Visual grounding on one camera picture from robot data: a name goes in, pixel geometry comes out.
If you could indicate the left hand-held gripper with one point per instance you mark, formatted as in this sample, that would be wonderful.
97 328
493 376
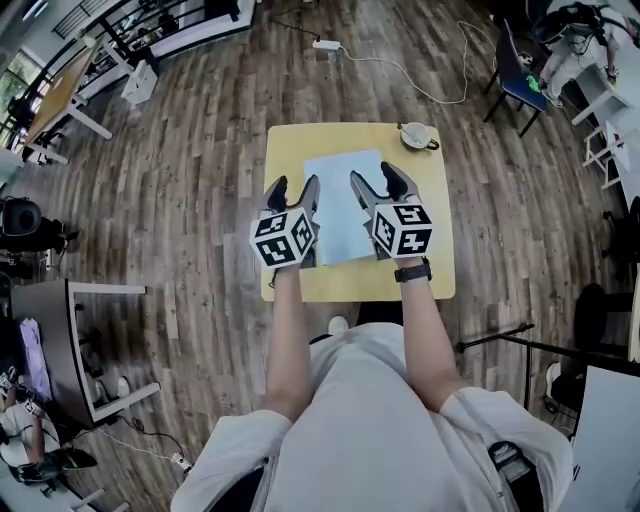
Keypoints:
280 240

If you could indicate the person's right forearm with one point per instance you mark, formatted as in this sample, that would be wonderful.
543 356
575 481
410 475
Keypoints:
427 340

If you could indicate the person's left forearm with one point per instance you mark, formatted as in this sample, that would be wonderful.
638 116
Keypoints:
290 345

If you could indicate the purple cloth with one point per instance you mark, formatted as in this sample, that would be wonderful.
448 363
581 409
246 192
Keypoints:
35 360

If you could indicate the person's shoe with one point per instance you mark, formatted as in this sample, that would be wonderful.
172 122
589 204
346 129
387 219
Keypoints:
552 380
338 325

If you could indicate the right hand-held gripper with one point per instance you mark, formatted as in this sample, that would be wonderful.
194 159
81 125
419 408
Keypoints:
402 232

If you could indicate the white side table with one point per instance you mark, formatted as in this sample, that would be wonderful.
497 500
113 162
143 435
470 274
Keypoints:
607 150

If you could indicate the light wooden desk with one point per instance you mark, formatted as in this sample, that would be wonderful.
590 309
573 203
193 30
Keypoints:
62 95

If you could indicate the yellow wooden table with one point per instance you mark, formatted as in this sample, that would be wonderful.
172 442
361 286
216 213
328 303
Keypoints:
285 150

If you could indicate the green toy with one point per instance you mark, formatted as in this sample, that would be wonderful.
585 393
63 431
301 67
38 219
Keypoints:
534 80

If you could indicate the white cup with saucer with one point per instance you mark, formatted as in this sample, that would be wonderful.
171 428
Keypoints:
416 135

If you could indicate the black metal railing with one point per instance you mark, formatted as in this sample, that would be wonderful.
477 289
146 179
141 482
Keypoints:
125 25

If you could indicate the person's white shirt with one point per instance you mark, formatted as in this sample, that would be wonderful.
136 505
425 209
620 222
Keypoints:
370 440

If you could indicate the black office chair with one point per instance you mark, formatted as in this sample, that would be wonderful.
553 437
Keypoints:
625 235

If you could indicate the blue chair with black legs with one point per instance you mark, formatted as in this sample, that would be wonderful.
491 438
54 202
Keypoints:
517 85

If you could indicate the black stand pole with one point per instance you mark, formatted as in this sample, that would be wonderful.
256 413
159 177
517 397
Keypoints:
525 345

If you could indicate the dark desk with white frame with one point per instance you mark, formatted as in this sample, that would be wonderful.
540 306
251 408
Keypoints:
50 340

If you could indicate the black wrist watch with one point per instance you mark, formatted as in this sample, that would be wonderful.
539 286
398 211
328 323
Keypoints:
412 273

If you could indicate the white box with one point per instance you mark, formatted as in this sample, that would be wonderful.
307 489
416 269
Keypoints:
140 82

